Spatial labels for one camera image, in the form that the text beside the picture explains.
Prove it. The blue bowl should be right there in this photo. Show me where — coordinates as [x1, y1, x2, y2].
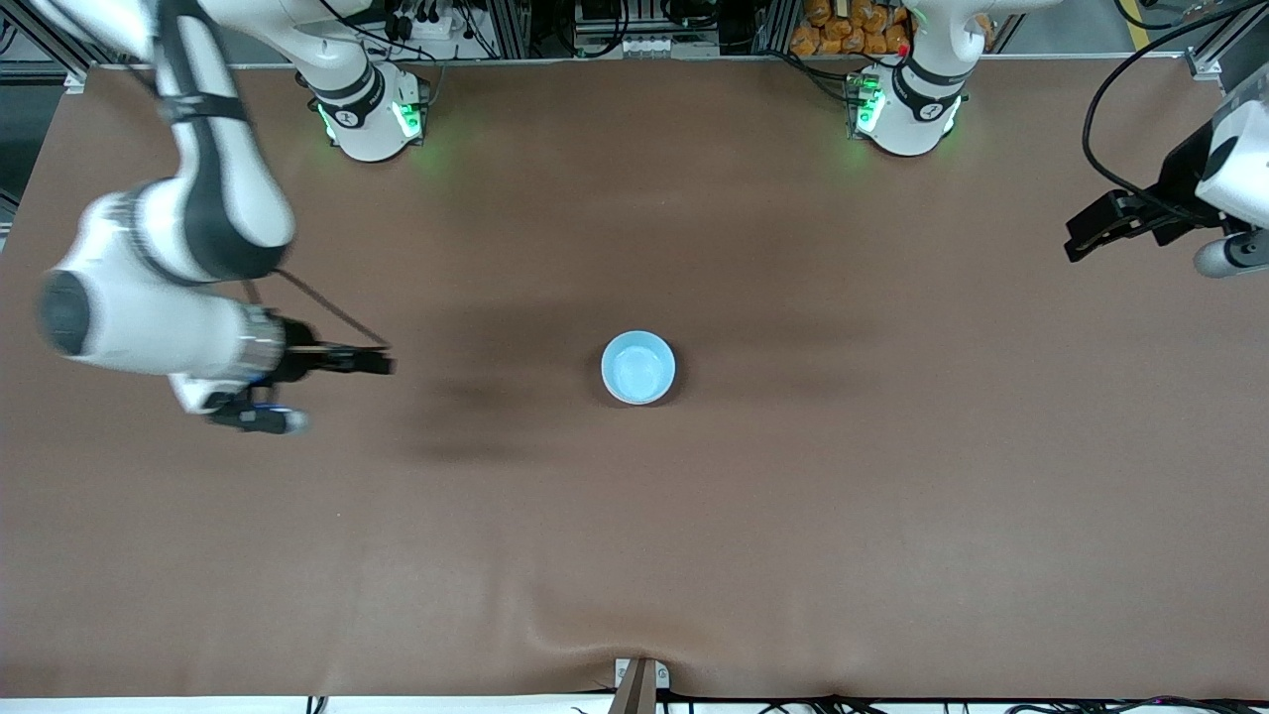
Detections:
[601, 331, 677, 404]

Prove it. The white power strip with plugs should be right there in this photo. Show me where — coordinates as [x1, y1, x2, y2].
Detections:
[385, 0, 459, 43]

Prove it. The brown table cloth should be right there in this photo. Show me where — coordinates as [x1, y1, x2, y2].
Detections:
[0, 55, 1269, 701]

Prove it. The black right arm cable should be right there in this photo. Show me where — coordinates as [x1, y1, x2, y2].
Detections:
[243, 268, 393, 350]

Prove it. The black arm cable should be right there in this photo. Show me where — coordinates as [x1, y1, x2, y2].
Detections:
[243, 268, 393, 350]
[1083, 0, 1269, 214]

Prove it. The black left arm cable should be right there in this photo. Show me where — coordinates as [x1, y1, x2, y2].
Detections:
[1083, 0, 1269, 214]

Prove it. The aluminium frame post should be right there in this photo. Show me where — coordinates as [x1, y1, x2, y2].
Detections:
[1185, 0, 1269, 82]
[0, 0, 92, 92]

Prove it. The brown camera pole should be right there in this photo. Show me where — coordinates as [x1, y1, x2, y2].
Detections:
[607, 659, 658, 714]

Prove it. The small metal bracket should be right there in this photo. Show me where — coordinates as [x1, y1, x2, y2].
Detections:
[615, 657, 670, 690]

